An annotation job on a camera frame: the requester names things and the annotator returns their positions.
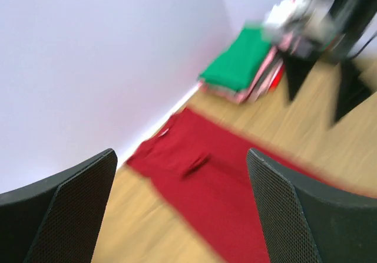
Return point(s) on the dark red t-shirt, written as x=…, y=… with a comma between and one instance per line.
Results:
x=201, y=169

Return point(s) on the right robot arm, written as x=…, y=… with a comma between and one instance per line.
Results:
x=352, y=17

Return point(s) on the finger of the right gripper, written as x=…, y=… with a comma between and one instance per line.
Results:
x=352, y=90
x=297, y=70

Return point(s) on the folded green t-shirt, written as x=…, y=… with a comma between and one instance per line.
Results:
x=236, y=67

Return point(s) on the folded bright red t-shirt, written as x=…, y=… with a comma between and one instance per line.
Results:
x=275, y=77

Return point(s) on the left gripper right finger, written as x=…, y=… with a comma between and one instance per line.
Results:
x=305, y=220

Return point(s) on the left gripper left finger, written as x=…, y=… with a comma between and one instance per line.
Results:
x=58, y=219

